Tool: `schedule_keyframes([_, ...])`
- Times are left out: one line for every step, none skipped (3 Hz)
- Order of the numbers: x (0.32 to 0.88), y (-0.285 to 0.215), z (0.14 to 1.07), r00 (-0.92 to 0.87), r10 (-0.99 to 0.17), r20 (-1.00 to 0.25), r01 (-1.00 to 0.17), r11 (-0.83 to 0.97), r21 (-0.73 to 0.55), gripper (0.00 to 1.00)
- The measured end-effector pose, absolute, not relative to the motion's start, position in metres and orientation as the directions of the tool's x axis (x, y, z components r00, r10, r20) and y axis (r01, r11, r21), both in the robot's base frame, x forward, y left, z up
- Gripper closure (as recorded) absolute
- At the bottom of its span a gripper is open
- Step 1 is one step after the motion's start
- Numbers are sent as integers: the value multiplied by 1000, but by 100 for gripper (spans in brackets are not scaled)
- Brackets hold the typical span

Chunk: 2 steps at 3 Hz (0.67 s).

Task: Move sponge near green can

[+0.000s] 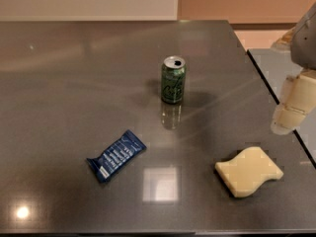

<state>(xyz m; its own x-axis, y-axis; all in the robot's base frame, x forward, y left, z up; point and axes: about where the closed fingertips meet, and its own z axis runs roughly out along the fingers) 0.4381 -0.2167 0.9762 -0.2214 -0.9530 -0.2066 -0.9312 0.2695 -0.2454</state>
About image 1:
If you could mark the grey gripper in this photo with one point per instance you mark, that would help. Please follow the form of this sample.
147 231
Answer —
305 44

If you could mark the yellow sponge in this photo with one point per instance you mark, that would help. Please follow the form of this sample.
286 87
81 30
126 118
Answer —
247 171

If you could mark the green soda can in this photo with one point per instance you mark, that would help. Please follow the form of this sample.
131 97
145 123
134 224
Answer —
173 78

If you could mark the blue snack wrapper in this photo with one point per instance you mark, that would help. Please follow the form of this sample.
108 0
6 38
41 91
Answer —
116 156

